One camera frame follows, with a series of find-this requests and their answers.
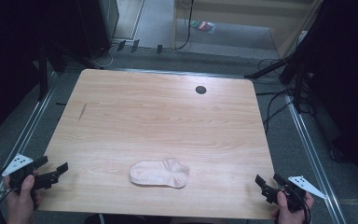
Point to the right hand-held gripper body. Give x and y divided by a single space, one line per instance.
304 185

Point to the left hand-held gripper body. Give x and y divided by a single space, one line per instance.
17 166

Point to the white ankle sock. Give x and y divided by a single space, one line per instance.
158 174

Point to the person's right hand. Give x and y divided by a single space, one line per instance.
292 217

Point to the person's left hand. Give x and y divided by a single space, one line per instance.
20 205

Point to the black metal stand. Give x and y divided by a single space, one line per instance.
43 74
298 81

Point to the dark curtain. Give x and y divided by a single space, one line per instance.
348 77
3 62

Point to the dark round table grommet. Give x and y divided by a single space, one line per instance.
201 90

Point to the small black floor plug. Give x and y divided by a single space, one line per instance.
159 49
135 45

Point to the dark cabinet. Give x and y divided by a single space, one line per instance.
98 25

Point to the colourful packet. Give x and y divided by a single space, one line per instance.
203 26

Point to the light wooden furniture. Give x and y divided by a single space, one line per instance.
245 12

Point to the aluminium floor rail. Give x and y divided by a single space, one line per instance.
313 155
28 130
183 73

